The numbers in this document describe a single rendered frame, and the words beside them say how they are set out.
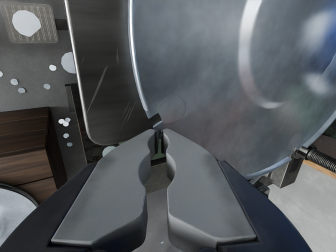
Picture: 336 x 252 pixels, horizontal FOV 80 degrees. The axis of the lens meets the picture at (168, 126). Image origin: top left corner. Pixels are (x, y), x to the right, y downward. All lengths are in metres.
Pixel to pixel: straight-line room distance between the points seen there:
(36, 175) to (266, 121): 0.60
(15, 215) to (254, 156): 0.65
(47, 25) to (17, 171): 0.41
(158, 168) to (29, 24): 0.26
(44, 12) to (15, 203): 0.53
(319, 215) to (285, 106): 1.71
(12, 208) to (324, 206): 1.77
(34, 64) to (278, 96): 0.84
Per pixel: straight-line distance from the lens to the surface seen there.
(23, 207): 0.72
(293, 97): 0.23
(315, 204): 1.90
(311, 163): 1.42
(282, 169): 0.38
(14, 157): 0.65
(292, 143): 0.28
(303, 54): 0.22
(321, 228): 1.97
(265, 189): 0.27
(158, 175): 0.37
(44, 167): 0.66
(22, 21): 0.25
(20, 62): 0.92
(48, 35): 0.74
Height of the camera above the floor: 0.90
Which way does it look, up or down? 53 degrees down
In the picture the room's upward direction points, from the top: 133 degrees clockwise
